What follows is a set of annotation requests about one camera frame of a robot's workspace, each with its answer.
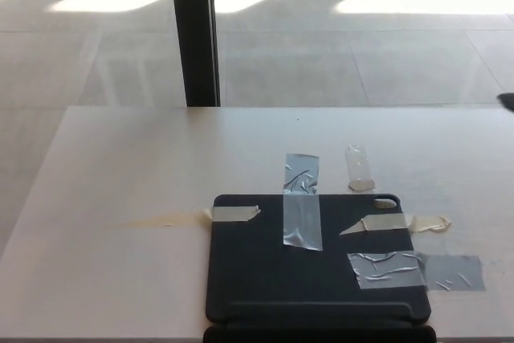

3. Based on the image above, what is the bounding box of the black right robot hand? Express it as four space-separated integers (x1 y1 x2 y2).
496 92 514 112

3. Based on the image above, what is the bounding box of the black folding tablet cover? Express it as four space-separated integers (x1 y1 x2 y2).
202 193 438 343

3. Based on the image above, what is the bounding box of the beige masking tape crumpled strip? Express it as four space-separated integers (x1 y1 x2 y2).
338 214 452 235

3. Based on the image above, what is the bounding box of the beige masking tape short strip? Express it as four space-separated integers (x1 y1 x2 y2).
199 205 261 224

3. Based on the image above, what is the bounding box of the wide grey duct tape strip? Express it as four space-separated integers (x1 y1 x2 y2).
346 251 486 292

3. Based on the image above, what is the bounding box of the long grey duct tape strip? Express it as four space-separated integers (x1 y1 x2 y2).
282 152 324 251

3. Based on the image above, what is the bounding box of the black window frame post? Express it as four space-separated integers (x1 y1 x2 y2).
168 0 222 108

